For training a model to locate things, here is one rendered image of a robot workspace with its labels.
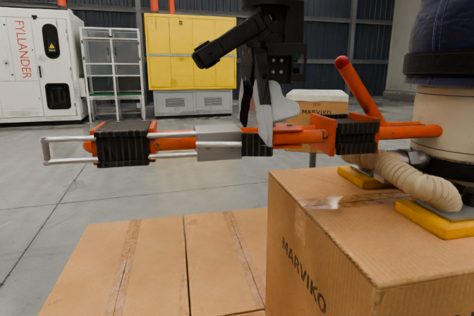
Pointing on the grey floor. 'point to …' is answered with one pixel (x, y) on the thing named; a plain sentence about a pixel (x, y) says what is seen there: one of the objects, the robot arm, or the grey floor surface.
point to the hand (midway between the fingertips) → (250, 137)
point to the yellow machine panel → (187, 66)
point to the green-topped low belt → (112, 101)
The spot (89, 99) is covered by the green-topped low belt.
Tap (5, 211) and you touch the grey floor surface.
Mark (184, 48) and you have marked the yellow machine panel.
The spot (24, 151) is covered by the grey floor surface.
